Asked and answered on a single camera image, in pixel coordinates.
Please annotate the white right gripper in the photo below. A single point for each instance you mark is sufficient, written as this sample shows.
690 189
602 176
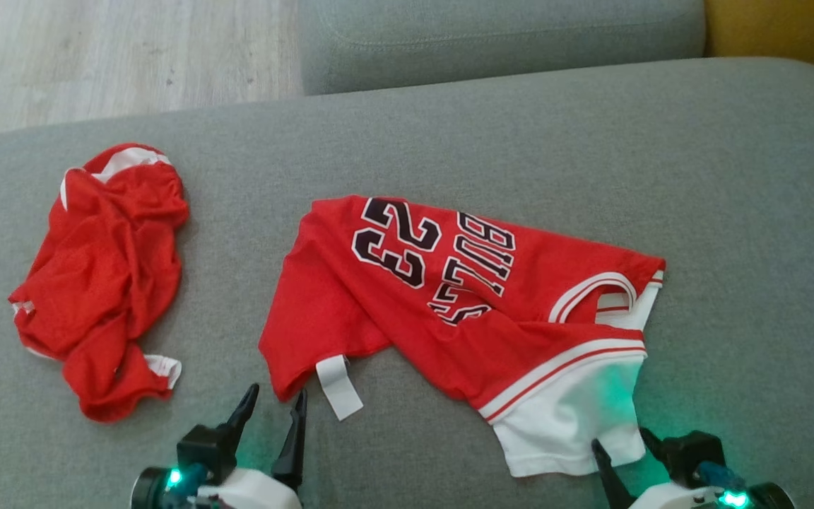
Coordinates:
689 500

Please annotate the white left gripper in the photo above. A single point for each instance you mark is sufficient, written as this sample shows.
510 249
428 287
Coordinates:
251 495

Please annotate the red Bulls basketball jersey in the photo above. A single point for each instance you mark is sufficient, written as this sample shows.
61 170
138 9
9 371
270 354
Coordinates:
393 325

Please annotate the red Bulls basketball shorts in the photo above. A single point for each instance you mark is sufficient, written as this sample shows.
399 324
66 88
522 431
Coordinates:
110 283

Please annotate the grey sofa seat cushion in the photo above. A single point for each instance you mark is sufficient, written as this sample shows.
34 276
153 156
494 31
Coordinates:
449 141

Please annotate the grey sofa back cushion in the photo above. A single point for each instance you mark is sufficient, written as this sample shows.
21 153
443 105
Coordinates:
499 42

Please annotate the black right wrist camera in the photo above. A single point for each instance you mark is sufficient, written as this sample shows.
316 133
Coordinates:
693 452

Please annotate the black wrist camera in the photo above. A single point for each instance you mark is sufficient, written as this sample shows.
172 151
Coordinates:
205 449
693 452

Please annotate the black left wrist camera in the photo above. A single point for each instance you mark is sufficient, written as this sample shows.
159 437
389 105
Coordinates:
205 449

